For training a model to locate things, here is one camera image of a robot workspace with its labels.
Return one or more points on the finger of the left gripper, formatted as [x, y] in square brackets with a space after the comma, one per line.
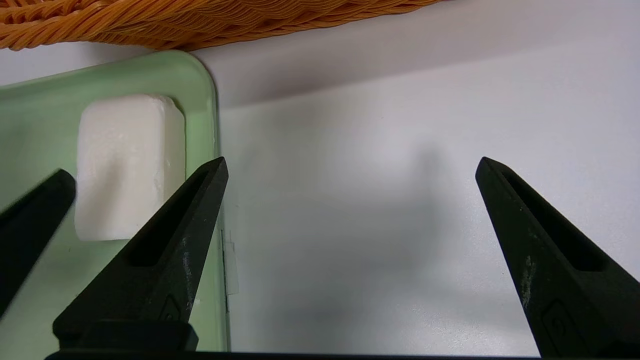
[30, 225]

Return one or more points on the orange wicker basket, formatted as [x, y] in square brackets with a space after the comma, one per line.
[150, 25]

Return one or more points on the white soap bar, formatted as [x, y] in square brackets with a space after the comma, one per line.
[125, 165]

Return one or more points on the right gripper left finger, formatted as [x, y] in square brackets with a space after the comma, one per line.
[165, 260]

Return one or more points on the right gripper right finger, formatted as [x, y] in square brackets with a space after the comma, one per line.
[560, 280]

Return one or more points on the light green plastic tray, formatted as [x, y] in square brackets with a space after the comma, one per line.
[30, 125]

